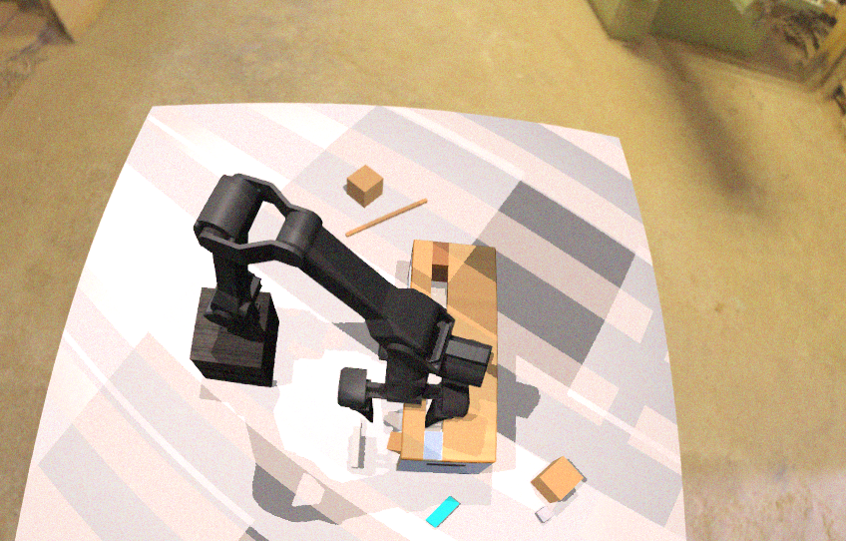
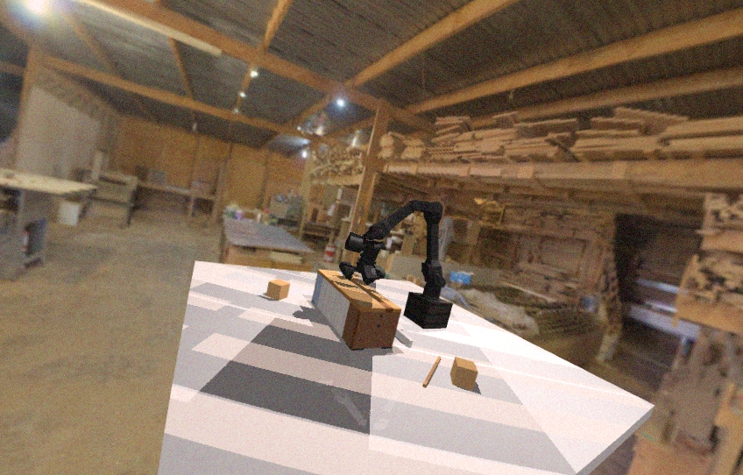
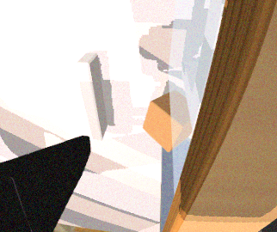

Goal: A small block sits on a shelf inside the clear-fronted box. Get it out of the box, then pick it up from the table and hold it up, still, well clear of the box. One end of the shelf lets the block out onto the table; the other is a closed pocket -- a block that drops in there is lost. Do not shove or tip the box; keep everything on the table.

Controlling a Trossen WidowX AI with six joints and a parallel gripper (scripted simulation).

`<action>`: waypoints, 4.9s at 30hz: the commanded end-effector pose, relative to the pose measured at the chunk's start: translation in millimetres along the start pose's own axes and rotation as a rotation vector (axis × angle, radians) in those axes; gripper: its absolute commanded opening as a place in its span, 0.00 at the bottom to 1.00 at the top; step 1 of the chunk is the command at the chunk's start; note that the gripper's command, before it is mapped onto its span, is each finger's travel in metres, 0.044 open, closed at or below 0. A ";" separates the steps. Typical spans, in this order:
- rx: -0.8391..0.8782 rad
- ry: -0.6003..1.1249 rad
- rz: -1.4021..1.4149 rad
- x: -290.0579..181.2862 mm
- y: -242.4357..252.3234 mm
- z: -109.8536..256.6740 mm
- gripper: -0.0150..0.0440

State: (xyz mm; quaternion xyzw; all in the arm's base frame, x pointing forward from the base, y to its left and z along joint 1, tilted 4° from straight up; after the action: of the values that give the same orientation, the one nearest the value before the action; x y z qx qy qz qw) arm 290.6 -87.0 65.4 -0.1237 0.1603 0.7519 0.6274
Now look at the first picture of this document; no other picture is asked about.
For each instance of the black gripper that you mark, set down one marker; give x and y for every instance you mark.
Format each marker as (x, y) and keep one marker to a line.
(449, 398)

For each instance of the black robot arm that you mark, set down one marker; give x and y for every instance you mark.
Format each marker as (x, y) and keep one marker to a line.
(412, 329)

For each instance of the tan wooden stick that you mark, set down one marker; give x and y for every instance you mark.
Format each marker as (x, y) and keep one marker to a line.
(382, 219)

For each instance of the small cyan block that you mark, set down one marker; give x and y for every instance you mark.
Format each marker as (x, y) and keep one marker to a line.
(442, 511)

